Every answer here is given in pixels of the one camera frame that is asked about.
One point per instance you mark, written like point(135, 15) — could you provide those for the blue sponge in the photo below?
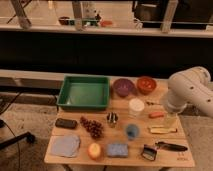
point(117, 150)

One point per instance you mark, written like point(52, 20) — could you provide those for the orange carrot toy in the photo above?
point(156, 115)

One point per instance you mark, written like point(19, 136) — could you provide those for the wooden table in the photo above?
point(117, 134)

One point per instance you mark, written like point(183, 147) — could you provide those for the bunch of red grapes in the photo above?
point(94, 128)

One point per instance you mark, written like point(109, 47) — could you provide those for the yellow banana toy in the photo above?
point(161, 130)

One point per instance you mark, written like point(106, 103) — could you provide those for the black chair base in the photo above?
point(30, 138)

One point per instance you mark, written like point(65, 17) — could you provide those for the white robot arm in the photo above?
point(189, 86)

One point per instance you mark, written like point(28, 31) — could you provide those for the black handled peeler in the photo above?
point(171, 147)

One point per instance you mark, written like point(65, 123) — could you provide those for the orange bowl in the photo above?
point(146, 84)

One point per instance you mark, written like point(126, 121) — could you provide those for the white plastic cup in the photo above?
point(136, 106)

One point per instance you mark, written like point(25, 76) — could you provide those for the green plastic tray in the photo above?
point(84, 93)

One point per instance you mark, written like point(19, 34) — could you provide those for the grey blue cloth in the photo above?
point(65, 146)

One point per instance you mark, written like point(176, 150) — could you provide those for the blue plastic cup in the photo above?
point(132, 131)

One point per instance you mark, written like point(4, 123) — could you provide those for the purple bowl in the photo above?
point(123, 87)

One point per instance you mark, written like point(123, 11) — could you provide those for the yellow red apple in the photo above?
point(94, 151)

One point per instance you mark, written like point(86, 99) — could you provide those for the small metal cup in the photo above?
point(112, 119)

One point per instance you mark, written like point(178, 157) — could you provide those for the small metal fork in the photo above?
point(152, 103)

